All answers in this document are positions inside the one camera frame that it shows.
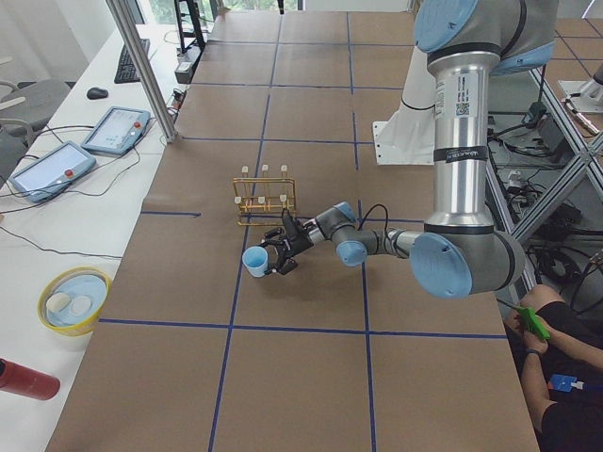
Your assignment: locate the aluminium frame post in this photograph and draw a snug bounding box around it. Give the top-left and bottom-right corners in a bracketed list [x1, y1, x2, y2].
[106, 0, 177, 143]

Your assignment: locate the red bottle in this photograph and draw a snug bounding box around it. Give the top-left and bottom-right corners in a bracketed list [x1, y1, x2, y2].
[1, 359, 60, 400]

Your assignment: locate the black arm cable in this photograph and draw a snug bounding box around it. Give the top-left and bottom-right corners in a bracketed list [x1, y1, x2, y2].
[355, 202, 392, 258]

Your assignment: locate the yellow bowl with blue plate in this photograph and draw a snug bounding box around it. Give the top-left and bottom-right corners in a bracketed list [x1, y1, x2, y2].
[37, 266, 112, 337]

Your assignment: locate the near blue teach pendant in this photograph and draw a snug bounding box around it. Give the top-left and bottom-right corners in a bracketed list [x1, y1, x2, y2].
[8, 140, 96, 203]

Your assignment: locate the green handheld tool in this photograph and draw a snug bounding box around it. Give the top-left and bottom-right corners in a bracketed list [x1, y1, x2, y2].
[513, 306, 550, 341]

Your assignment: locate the far blue teach pendant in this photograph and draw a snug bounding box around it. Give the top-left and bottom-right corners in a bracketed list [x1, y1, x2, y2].
[81, 105, 151, 156]

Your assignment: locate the brown paper table cover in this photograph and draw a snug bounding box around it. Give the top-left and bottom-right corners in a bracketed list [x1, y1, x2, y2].
[48, 11, 537, 451]

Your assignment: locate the blue teach pendant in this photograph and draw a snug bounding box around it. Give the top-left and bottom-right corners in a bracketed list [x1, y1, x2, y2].
[81, 105, 151, 156]
[8, 140, 96, 203]

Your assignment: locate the black keyboard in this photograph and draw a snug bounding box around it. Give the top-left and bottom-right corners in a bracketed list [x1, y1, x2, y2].
[114, 45, 140, 84]

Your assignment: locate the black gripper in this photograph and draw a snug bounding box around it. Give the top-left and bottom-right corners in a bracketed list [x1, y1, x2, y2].
[259, 217, 315, 276]

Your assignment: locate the white camera pole with base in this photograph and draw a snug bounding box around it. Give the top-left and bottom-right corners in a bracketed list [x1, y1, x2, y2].
[373, 46, 435, 166]

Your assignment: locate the light blue plastic cup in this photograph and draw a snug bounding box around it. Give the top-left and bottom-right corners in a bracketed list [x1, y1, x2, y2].
[241, 246, 269, 278]

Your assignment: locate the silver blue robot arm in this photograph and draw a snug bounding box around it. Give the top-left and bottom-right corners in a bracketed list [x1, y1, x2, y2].
[242, 1, 558, 299]
[559, 66, 602, 114]

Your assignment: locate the seated person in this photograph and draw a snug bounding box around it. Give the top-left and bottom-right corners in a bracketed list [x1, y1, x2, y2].
[504, 284, 602, 451]

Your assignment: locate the gold wire cup holder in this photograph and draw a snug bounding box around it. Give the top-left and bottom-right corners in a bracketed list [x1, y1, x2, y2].
[232, 164, 298, 226]

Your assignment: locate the black computer mouse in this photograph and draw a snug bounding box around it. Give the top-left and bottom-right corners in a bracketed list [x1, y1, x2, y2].
[87, 87, 108, 100]

